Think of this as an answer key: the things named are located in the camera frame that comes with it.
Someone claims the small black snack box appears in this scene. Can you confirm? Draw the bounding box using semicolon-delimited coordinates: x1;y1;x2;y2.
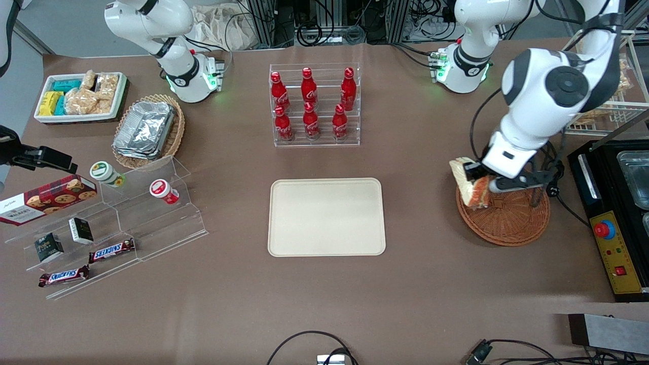
34;233;65;263
68;217;94;245

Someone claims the red Coca-Cola bottle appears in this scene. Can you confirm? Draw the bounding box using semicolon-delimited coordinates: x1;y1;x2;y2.
274;105;295;141
303;102;321;140
332;104;349;140
270;71;291;111
340;67;357;111
301;67;318;107

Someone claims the clear acrylic bottle rack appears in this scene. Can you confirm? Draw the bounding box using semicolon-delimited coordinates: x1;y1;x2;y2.
269;63;362;148

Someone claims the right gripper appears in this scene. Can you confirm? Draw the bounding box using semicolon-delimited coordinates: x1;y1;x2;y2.
0;126;44;168

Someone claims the clear acrylic step display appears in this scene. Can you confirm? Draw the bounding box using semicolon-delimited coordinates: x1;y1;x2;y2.
4;156;209;301

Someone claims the red Walkers cookie box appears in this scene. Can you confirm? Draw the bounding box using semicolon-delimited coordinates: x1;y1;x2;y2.
0;174;98;226

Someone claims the triangular sandwich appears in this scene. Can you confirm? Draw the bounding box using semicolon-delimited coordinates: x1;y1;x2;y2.
449;157;493;209

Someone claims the white wire basket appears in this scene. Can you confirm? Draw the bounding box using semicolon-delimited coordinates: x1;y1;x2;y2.
560;29;649;137

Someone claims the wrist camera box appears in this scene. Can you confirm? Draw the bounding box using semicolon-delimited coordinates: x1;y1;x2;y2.
20;145;78;173
488;171;556;194

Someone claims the oval light wicker basket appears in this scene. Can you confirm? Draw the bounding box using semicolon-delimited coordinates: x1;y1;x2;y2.
112;94;186;170

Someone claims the beige plastic serving tray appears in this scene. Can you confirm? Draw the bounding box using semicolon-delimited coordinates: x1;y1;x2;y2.
268;177;387;258

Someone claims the Snickers chocolate bar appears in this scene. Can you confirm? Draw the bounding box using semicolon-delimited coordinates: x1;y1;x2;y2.
39;265;90;288
89;238;136;264

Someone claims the aluminium frame post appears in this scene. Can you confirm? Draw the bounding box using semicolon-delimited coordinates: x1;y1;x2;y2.
388;0;411;44
247;0;277;49

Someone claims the round brown wicker basket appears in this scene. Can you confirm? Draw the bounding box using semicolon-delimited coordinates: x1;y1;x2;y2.
455;175;551;247

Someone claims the green-lidded yoghurt cup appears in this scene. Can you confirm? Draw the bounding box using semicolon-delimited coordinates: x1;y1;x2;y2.
90;161;126;188

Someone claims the yellow snack packet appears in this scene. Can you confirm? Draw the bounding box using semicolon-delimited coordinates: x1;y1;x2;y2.
39;91;64;117

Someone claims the steel appliance pan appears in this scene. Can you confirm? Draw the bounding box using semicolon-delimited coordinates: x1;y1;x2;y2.
617;151;649;211

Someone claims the black countertop appliance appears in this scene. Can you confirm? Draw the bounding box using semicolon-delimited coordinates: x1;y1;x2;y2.
568;138;649;303

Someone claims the black power cable with plug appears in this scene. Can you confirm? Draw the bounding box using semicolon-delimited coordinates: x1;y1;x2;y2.
543;144;591;228

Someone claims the red-lidded yoghurt cup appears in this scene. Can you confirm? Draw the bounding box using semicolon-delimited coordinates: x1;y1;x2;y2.
149;179;180;205

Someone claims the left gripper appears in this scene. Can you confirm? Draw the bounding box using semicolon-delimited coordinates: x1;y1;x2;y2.
463;130;541;187

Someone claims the aluminium foil tray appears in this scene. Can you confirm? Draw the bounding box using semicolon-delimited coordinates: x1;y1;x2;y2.
117;101;176;152
112;137;165;161

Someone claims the black cable with connector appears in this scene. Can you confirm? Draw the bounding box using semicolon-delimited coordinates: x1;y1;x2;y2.
465;339;649;365

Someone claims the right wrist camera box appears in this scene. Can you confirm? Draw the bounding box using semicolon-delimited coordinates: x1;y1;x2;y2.
20;145;78;173

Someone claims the black looped cable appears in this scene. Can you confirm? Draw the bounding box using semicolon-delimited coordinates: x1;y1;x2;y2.
266;331;358;365

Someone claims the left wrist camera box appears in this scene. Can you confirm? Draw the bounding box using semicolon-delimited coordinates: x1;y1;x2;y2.
488;171;556;194

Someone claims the white rectangular snack bin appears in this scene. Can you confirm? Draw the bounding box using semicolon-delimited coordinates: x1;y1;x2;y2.
34;72;128;125

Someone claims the grey metal lever bar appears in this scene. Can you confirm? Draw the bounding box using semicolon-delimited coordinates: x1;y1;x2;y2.
590;109;649;152

